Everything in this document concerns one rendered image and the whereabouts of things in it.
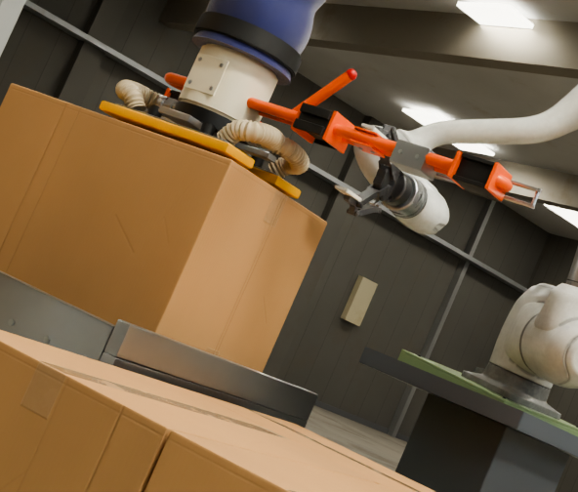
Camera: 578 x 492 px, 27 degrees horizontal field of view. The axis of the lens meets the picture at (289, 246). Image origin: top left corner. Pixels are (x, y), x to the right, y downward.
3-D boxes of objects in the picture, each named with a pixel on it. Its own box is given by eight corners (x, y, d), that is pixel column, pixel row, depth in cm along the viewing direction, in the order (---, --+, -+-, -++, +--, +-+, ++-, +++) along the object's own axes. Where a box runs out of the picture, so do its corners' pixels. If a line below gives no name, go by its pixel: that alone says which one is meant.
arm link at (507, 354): (537, 382, 292) (575, 298, 292) (566, 396, 274) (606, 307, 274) (477, 355, 290) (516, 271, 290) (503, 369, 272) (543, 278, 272)
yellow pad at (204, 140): (97, 107, 245) (107, 85, 246) (126, 126, 254) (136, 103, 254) (225, 152, 227) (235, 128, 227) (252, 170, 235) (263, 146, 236)
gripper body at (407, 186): (420, 177, 261) (402, 162, 254) (404, 213, 261) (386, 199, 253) (391, 168, 266) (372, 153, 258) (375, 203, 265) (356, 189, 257)
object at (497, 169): (446, 175, 215) (457, 149, 216) (461, 188, 221) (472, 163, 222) (487, 188, 211) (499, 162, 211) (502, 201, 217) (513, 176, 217)
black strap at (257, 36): (173, 20, 247) (181, 2, 247) (231, 65, 266) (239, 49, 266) (259, 43, 234) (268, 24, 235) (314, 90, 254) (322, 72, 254)
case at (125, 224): (-71, 258, 251) (10, 82, 254) (51, 303, 285) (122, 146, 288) (142, 362, 219) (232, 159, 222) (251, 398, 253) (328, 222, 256)
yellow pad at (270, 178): (150, 141, 261) (160, 119, 262) (177, 156, 270) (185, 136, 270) (274, 184, 243) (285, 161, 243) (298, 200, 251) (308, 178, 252)
